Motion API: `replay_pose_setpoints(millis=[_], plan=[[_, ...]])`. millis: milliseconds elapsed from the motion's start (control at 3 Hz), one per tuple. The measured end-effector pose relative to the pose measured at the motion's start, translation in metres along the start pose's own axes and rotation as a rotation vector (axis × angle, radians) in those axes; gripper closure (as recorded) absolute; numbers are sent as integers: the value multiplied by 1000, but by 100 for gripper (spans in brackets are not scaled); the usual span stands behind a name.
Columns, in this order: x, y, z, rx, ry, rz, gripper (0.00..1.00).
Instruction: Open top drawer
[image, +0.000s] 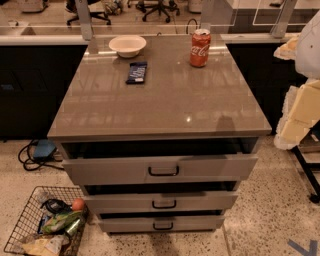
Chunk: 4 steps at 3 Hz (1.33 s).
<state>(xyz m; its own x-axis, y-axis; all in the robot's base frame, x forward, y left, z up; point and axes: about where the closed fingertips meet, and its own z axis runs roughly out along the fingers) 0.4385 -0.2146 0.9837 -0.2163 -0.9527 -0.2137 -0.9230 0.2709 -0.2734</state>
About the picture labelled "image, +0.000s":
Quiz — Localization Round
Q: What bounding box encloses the white paper bowl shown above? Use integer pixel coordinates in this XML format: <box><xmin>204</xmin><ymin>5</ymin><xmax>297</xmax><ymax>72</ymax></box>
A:
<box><xmin>109</xmin><ymin>35</ymin><xmax>147</xmax><ymax>58</ymax></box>

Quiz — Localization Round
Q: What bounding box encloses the black floor cable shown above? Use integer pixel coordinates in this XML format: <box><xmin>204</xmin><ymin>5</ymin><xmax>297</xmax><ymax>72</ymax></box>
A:
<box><xmin>17</xmin><ymin>139</ymin><xmax>65</xmax><ymax>172</ymax></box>

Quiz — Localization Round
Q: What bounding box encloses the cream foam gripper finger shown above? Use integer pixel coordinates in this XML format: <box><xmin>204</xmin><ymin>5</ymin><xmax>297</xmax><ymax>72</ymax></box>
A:
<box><xmin>274</xmin><ymin>79</ymin><xmax>320</xmax><ymax>150</ymax></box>

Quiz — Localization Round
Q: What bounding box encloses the grey middle drawer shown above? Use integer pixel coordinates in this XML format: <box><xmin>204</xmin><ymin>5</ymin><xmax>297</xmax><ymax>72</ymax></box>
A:
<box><xmin>84</xmin><ymin>184</ymin><xmax>237</xmax><ymax>218</ymax></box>

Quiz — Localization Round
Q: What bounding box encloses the orange ball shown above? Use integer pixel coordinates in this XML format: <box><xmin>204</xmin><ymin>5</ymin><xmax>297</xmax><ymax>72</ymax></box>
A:
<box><xmin>71</xmin><ymin>198</ymin><xmax>85</xmax><ymax>211</ymax></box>

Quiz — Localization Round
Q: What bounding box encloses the red coca-cola can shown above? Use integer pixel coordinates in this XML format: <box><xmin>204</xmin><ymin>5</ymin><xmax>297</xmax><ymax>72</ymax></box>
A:
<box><xmin>190</xmin><ymin>29</ymin><xmax>211</xmax><ymax>67</ymax></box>

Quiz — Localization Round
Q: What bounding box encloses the blue foot pedal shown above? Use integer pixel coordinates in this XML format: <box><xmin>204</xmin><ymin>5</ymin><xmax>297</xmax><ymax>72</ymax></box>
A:
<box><xmin>33</xmin><ymin>139</ymin><xmax>56</xmax><ymax>160</ymax></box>

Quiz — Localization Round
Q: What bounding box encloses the green snack bag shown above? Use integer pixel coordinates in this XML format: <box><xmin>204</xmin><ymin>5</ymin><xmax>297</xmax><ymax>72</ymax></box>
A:
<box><xmin>41</xmin><ymin>211</ymin><xmax>82</xmax><ymax>234</ymax></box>

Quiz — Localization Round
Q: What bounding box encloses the grey drawer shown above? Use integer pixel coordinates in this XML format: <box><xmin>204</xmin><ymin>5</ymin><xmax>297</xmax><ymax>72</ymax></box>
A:
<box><xmin>98</xmin><ymin>210</ymin><xmax>224</xmax><ymax>233</ymax></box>
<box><xmin>84</xmin><ymin>184</ymin><xmax>237</xmax><ymax>218</ymax></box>
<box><xmin>63</xmin><ymin>138</ymin><xmax>257</xmax><ymax>185</ymax></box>

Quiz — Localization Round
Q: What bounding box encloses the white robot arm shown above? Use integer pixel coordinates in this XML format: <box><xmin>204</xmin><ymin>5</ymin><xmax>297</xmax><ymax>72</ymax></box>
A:
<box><xmin>274</xmin><ymin>11</ymin><xmax>320</xmax><ymax>150</ymax></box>

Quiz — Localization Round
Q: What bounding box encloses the grey bottom drawer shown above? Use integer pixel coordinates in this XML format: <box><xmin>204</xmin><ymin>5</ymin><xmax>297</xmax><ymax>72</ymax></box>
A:
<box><xmin>98</xmin><ymin>210</ymin><xmax>224</xmax><ymax>233</ymax></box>

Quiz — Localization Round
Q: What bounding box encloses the black office chair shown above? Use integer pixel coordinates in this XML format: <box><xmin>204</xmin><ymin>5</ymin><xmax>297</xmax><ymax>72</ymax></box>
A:
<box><xmin>136</xmin><ymin>0</ymin><xmax>180</xmax><ymax>23</ymax></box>
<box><xmin>66</xmin><ymin>0</ymin><xmax>111</xmax><ymax>27</ymax></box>

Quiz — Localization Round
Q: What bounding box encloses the black wire basket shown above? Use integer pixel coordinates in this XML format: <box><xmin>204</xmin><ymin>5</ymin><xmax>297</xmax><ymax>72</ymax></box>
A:
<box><xmin>4</xmin><ymin>186</ymin><xmax>88</xmax><ymax>256</ymax></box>

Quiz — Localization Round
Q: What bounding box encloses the yellow snack bag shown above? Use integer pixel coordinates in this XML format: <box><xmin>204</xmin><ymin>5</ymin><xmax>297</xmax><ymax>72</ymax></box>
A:
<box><xmin>22</xmin><ymin>235</ymin><xmax>70</xmax><ymax>256</ymax></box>

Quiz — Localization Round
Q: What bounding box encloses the grey drawer cabinet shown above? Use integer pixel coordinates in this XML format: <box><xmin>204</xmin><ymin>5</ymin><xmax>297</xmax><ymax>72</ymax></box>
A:
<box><xmin>47</xmin><ymin>33</ymin><xmax>273</xmax><ymax>234</ymax></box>

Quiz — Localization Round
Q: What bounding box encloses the black coiled cable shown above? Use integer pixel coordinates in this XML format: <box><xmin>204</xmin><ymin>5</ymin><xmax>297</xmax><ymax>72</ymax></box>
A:
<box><xmin>40</xmin><ymin>198</ymin><xmax>73</xmax><ymax>214</ymax></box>

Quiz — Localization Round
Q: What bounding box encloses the grey top drawer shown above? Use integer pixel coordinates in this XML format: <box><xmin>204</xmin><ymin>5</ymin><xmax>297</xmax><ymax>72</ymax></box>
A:
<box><xmin>63</xmin><ymin>138</ymin><xmax>257</xmax><ymax>185</ymax></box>

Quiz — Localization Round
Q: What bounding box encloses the dark blue chocolate bar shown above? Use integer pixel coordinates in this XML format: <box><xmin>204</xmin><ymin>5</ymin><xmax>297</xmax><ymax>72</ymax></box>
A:
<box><xmin>126</xmin><ymin>61</ymin><xmax>147</xmax><ymax>84</ymax></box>

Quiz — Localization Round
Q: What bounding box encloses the black office chair left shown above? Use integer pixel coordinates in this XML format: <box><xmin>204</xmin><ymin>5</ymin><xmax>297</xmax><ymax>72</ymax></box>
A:
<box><xmin>66</xmin><ymin>0</ymin><xmax>111</xmax><ymax>27</ymax></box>

